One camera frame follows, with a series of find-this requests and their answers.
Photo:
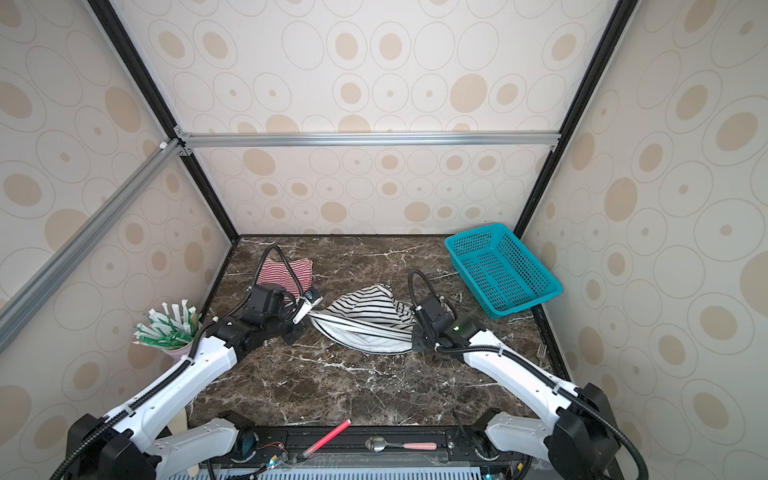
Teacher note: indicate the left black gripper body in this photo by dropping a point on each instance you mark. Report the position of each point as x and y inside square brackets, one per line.
[283, 323]

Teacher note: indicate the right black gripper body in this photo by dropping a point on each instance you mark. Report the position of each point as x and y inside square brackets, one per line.
[422, 342]

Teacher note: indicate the red white striped tank top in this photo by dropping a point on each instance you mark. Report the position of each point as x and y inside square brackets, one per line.
[273, 272]

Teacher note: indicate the black white striped tank top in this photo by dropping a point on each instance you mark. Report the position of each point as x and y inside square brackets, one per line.
[369, 320]

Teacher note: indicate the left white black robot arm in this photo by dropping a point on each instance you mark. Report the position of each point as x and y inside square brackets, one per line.
[125, 443]

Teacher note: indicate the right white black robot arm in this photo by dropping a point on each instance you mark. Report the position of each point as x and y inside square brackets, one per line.
[574, 429]

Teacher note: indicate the teal plastic basket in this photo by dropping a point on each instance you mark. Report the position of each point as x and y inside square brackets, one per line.
[504, 276]

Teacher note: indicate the green white straws bundle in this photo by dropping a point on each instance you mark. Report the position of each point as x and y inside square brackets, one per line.
[172, 327]

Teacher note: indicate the pink cup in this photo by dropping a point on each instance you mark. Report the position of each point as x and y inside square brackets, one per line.
[178, 353]

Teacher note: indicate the pink marker pen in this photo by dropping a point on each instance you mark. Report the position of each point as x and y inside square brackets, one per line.
[312, 449]

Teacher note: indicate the pink handled metal spoon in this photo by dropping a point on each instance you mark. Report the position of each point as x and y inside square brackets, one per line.
[379, 444]

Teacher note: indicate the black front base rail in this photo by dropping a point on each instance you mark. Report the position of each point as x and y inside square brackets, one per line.
[241, 448]

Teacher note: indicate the horizontal aluminium back rail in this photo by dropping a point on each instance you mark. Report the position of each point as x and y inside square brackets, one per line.
[372, 139]

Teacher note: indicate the diagonal aluminium left rail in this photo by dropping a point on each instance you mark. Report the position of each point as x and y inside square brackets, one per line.
[37, 291]

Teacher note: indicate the right black corner post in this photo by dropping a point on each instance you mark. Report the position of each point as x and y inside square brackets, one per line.
[608, 43]

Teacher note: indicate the black corner post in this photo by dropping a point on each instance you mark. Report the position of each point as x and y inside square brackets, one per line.
[107, 17]
[608, 43]

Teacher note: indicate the left black corner post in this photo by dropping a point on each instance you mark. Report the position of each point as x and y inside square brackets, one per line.
[107, 17]

